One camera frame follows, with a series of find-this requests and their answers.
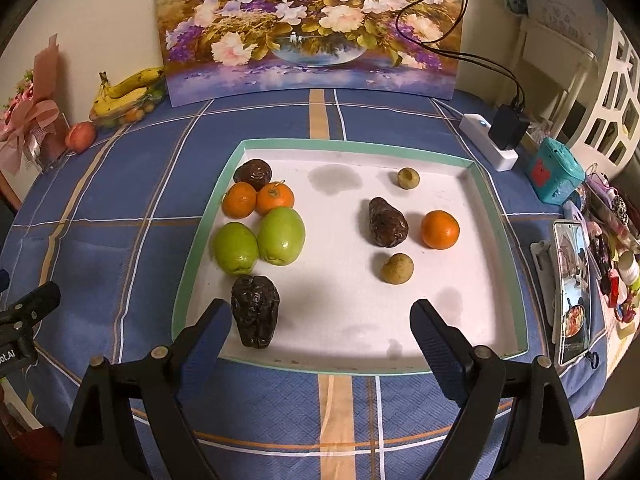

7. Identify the large orange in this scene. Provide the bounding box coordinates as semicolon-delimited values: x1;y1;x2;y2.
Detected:
420;210;460;250

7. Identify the smartphone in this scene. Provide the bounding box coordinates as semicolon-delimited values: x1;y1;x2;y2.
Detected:
552;220;593;366

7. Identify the flower painting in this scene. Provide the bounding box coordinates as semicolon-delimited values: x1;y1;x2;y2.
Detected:
154;0;465;107

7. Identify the green jujube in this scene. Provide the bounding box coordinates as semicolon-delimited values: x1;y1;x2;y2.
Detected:
257;206;306;266
214;222;260;276

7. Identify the white power strip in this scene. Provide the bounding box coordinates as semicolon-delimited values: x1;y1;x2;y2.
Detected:
459;113;518;172

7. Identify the black cable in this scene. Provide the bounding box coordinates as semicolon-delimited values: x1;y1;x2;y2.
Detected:
415;0;528;110
394;0;521;108

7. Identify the yellow banana bunch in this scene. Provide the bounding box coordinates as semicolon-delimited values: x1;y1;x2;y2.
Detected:
90;66;166;118

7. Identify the small orange tangerine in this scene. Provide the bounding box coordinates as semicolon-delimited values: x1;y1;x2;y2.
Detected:
256;181;295;216
222;182;258;219

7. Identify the pink wrapped flower bouquet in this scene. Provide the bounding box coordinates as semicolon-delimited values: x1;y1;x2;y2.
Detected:
0;34;71;176

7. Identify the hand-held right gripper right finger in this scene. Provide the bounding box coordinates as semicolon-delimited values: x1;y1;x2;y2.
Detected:
410;298;586;480

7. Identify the clear plastic box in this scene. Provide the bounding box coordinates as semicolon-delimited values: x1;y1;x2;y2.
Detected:
27;112;71;171

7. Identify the white tray with green rim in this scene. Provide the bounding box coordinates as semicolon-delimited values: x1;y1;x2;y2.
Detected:
171;139;530;376

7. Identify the small white bottle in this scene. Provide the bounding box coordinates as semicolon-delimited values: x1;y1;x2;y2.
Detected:
617;252;640;286

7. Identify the black charger adapter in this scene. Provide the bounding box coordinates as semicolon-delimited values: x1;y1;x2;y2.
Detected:
487;105;530;152

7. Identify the white folding chair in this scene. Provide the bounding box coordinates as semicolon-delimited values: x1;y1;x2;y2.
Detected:
500;0;608;126

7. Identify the blue plaid tablecloth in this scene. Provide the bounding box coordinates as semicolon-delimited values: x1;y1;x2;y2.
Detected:
0;87;608;480

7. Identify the teal box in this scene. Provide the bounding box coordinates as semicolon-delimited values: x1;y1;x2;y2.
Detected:
524;137;586;205

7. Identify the white lattice panel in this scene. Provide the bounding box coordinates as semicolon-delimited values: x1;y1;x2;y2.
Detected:
565;20;640;171

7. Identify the red apple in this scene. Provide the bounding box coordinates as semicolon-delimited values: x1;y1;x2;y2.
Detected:
66;121;97;153

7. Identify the white phone stand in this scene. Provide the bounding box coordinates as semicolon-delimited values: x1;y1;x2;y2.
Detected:
530;240;558;336

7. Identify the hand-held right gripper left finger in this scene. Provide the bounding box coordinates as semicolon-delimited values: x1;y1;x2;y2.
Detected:
60;298;233;480

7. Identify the clear plastic produce container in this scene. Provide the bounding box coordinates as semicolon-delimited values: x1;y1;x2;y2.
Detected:
92;85;167;128

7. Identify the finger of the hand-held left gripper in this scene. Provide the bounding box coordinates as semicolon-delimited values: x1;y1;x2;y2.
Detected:
0;281;62;328

